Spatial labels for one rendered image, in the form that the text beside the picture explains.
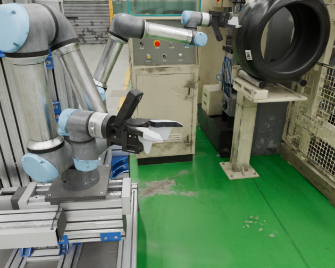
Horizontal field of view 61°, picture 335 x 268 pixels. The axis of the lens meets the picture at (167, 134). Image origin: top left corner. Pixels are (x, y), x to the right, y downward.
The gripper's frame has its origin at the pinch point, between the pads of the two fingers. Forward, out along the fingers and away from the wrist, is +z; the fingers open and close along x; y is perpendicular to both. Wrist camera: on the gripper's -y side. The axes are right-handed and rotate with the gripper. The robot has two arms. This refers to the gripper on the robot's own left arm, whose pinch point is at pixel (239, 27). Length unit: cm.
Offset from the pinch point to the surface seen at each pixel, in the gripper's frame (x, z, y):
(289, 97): -10, 40, -39
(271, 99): -10.9, 26.4, -40.1
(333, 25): 20, 78, 6
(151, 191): 13, -41, -128
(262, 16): -11.2, 7.9, 7.4
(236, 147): 28, 30, -95
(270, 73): -11.7, 21.1, -23.9
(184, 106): 52, -13, -69
